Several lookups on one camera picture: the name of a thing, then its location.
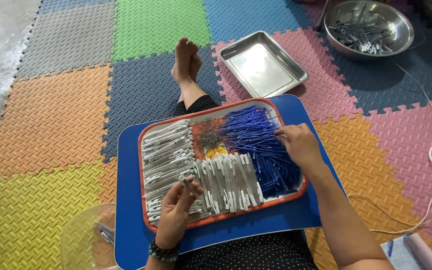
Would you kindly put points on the rectangular steel tray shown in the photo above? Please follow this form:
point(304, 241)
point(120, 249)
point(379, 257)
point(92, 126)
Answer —
point(263, 67)

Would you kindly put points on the clear plastic bowl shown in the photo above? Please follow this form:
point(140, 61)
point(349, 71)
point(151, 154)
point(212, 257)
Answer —
point(81, 240)

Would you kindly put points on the colourful foam puzzle mat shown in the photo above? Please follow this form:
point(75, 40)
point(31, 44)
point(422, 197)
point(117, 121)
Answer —
point(58, 120)

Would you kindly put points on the person's right hand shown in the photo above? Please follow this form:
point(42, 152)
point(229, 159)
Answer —
point(304, 150)

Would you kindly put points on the round steel bowl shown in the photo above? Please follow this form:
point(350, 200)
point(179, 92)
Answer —
point(399, 22)

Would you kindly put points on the pile of blue pen refills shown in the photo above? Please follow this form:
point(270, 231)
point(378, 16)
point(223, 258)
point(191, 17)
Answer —
point(249, 131)

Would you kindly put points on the white paper sheets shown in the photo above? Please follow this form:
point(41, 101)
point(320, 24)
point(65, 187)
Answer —
point(407, 255)

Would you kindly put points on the finished pens in clear bowl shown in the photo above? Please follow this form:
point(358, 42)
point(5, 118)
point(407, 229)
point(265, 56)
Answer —
point(106, 232)

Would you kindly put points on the row of white clip pen caps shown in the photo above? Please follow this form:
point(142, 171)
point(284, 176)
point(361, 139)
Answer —
point(227, 180)

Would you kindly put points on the black dotted dress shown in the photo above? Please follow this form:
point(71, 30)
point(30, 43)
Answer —
point(249, 251)

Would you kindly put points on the blue lap board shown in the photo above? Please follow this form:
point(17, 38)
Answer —
point(129, 195)

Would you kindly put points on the orange rimmed plastic tray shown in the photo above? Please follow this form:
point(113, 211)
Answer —
point(238, 221)

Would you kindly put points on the single grey pen barrel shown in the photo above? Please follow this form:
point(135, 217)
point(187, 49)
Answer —
point(192, 189)

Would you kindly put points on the blue pen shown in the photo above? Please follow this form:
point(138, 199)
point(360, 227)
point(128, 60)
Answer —
point(390, 249)

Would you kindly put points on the heap of small metal springs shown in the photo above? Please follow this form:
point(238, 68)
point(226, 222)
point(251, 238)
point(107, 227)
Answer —
point(208, 138)

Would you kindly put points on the heap of assembled grey pens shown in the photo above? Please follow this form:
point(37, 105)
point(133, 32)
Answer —
point(358, 37)

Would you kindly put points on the person's bare legs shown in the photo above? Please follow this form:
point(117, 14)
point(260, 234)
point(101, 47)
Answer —
point(186, 63)

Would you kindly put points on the dark furniture leg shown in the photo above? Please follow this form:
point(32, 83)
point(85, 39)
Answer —
point(321, 17)

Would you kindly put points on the row of grey pen barrels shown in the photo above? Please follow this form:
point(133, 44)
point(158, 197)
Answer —
point(167, 153)

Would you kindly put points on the person's left hand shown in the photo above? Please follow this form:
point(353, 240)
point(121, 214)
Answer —
point(173, 221)

